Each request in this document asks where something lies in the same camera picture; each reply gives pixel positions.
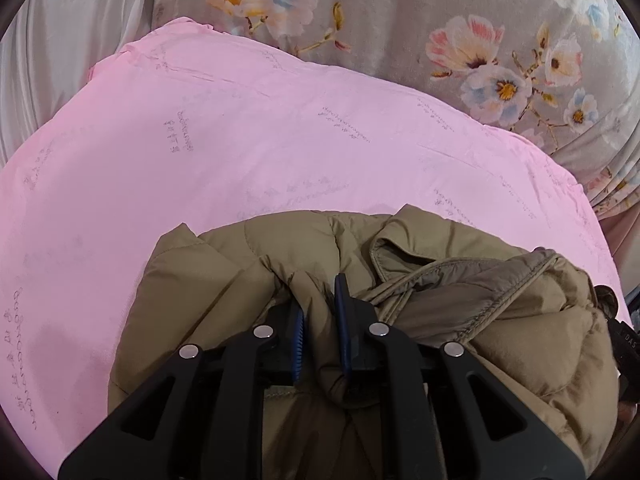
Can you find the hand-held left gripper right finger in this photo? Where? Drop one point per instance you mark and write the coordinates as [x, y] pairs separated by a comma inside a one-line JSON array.
[[344, 330]]

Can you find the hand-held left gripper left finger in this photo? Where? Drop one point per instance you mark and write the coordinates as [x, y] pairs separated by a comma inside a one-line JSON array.
[[298, 342]]

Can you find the olive quilted jacket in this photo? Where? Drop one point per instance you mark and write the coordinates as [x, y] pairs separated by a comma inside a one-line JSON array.
[[500, 320]]

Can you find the pink blanket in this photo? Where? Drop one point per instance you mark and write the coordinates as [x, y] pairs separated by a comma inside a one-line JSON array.
[[225, 150]]

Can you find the grey floral cloth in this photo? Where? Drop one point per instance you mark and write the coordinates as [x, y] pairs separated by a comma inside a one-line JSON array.
[[400, 15]]

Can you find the white curtain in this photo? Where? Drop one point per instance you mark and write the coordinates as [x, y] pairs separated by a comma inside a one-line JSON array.
[[50, 60]]

